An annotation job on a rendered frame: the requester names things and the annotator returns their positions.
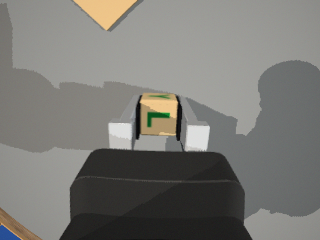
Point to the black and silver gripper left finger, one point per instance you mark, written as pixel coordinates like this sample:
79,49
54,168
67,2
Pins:
121,130

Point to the light orange mat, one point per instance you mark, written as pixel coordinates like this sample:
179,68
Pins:
106,12

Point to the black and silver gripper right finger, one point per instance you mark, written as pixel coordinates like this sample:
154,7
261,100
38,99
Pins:
192,134

